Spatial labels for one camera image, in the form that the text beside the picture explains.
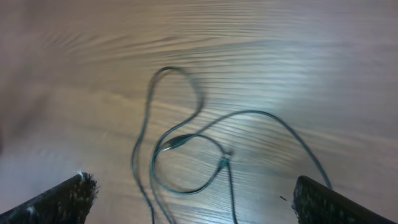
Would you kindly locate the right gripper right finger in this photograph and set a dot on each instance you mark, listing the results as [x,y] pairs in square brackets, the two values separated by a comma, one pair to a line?
[316,204]

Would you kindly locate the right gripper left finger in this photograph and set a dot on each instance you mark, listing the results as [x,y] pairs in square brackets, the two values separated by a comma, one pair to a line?
[66,203]

